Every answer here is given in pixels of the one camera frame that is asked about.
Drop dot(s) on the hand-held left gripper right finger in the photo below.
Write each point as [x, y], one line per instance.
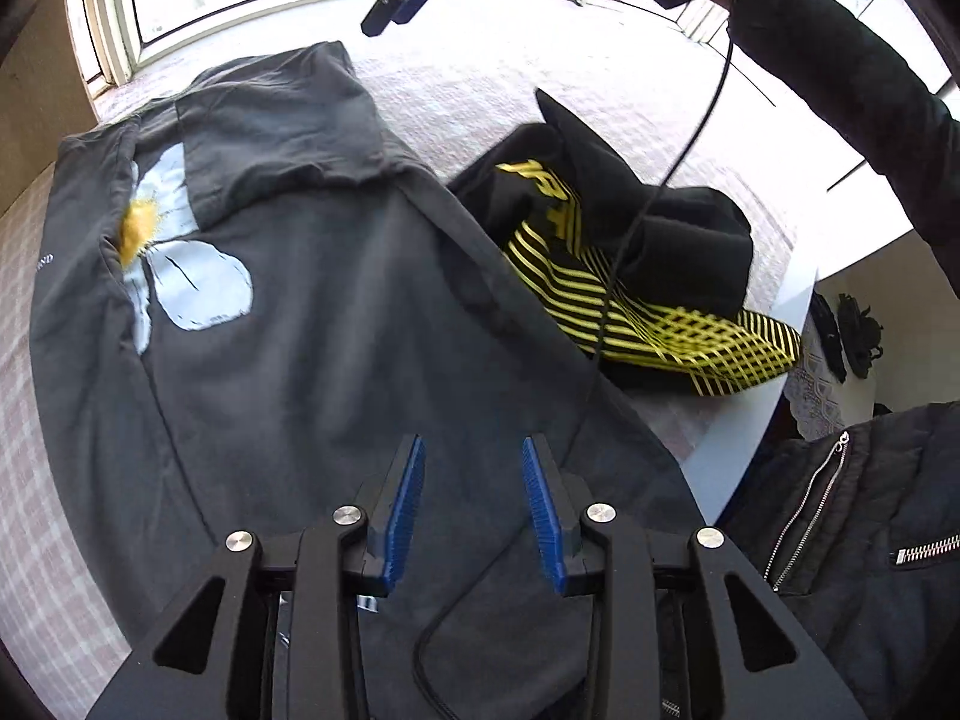
[541, 517]

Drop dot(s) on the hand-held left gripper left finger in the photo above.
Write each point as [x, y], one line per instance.
[405, 510]

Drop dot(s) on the grey flower print t-shirt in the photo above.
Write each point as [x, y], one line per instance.
[337, 315]

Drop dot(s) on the black yellow striped garment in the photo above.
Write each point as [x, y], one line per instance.
[675, 240]

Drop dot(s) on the person's right forearm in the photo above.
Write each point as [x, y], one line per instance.
[825, 52]

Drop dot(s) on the pink plaid blanket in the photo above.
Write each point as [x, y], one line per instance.
[465, 90]

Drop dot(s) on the white lace cloth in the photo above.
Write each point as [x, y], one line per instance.
[814, 397]

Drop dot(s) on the person's black jacket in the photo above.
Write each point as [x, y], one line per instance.
[862, 540]

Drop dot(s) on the dark hanging object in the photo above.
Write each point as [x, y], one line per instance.
[859, 337]

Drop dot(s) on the light wooden board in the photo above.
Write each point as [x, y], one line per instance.
[37, 105]

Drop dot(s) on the white window frame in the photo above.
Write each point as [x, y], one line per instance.
[112, 30]

